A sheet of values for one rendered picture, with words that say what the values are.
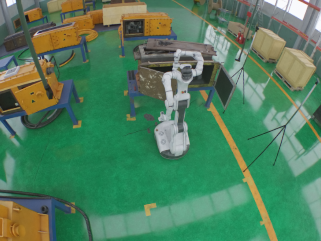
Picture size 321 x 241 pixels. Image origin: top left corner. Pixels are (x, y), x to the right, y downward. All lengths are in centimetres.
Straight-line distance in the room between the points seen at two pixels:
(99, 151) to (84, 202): 97
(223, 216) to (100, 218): 193
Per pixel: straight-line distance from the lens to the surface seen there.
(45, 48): 584
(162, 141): 286
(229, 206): 303
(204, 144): 334
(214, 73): 337
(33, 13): 1232
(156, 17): 546
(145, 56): 282
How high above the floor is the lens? 269
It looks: 50 degrees down
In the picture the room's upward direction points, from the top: 5 degrees clockwise
